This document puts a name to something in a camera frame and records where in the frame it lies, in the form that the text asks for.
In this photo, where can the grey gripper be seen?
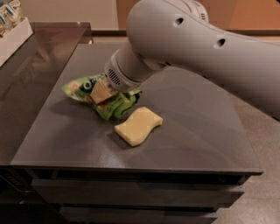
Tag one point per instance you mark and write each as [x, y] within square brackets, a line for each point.
[120, 76]

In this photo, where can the green rice chip bag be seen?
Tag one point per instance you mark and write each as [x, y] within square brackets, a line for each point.
[113, 108]

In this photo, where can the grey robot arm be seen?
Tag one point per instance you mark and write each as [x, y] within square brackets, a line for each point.
[176, 33]

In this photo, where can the yellow sponge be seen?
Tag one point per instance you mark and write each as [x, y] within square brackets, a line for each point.
[138, 126]

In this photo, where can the dark glass side table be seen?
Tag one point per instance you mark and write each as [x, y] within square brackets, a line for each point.
[26, 80]

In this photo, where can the white box with snacks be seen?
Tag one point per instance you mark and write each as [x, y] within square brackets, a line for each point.
[15, 28]

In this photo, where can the grey drawer cabinet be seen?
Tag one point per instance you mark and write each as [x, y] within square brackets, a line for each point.
[188, 168]

